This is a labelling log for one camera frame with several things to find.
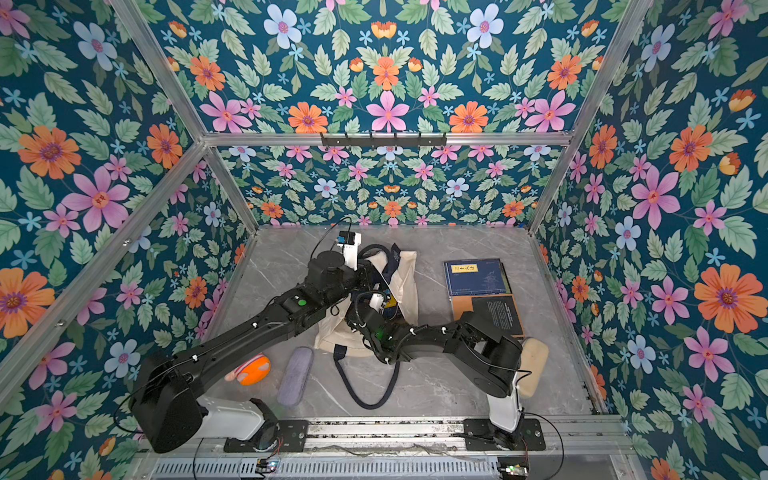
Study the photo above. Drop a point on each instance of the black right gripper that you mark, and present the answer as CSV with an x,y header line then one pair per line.
x,y
357,309

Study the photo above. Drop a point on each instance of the cream canvas tote bag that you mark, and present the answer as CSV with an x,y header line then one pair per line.
x,y
396,286

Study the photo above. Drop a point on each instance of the brown cover book barcode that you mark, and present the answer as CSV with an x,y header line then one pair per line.
x,y
500,309

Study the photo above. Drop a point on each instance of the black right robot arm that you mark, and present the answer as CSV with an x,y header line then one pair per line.
x,y
481,351

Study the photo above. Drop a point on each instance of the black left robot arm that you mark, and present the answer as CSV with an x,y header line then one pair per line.
x,y
170,401

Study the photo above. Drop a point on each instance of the purple pouch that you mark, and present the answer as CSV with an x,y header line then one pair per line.
x,y
296,375

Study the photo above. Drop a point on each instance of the plush doll toy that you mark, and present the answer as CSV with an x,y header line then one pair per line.
x,y
251,372

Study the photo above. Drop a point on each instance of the beige pouch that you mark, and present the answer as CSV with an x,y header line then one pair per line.
x,y
534,357

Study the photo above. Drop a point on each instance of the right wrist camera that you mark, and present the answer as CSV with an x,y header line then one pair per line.
x,y
377,301

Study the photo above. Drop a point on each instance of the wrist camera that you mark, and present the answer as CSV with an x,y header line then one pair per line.
x,y
350,242
377,301

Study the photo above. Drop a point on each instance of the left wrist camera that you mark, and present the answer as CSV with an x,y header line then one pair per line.
x,y
350,242

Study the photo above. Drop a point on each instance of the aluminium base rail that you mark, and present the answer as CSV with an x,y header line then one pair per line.
x,y
556,447

